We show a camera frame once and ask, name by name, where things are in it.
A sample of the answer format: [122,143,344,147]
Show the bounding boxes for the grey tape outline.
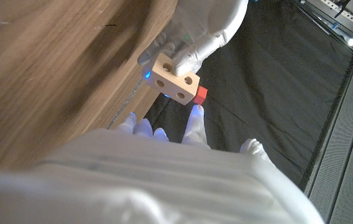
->
[106,77,145,130]

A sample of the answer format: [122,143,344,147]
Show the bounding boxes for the small wooden block with holes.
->
[147,52,201,106]

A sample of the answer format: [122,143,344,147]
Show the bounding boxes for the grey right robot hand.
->
[0,104,325,224]

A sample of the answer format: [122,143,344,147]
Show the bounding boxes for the black backdrop stand pole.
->
[291,0,353,62]

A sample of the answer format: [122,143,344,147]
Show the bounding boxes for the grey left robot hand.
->
[137,0,249,77]

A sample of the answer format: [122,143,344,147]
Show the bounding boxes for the black backdrop curtain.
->
[145,0,353,187]

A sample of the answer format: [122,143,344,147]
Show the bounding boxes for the red-headed screw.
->
[193,86,209,106]

